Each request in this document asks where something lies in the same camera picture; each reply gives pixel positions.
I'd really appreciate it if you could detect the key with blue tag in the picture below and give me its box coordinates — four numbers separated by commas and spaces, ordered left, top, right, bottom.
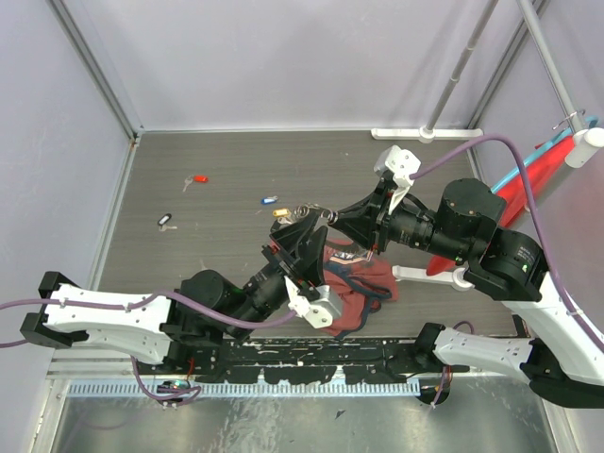
260, 196, 278, 206

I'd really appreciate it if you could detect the slotted cable duct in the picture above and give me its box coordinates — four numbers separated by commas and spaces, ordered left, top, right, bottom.
67, 378, 421, 398

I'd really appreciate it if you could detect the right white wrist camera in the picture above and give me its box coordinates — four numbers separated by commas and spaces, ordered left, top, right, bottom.
374, 145, 421, 214

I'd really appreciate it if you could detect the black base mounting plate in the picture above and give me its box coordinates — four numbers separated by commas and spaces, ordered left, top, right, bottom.
137, 338, 443, 385

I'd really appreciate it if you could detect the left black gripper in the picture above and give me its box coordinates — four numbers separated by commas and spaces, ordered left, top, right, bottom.
226, 212, 329, 344

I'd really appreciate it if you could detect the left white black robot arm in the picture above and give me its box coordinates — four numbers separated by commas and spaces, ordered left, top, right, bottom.
20, 214, 333, 374

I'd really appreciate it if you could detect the white grey clothes rack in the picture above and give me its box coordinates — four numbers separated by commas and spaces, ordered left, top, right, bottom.
370, 0, 604, 292

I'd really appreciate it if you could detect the key with black tag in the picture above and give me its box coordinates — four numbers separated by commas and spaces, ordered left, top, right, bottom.
157, 213, 176, 232

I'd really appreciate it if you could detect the key with yellow tag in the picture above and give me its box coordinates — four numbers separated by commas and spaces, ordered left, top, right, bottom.
273, 209, 295, 226

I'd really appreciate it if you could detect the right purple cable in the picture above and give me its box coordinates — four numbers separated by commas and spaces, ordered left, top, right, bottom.
410, 133, 604, 348

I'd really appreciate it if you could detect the dark red shirt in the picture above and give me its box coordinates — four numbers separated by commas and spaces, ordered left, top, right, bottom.
322, 239, 398, 340

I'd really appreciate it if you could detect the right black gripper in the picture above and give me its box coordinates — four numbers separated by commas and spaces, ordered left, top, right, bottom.
327, 176, 471, 262

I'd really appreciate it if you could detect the red cloth on hanger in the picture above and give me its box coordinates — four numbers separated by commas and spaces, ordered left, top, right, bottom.
426, 134, 577, 276

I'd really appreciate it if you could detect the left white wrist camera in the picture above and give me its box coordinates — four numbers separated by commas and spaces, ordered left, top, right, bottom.
284, 277, 344, 329

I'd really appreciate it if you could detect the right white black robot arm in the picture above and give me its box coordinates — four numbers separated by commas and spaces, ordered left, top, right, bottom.
329, 177, 603, 409

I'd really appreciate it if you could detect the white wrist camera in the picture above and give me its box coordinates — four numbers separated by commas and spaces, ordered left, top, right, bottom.
284, 277, 344, 329
374, 145, 421, 214

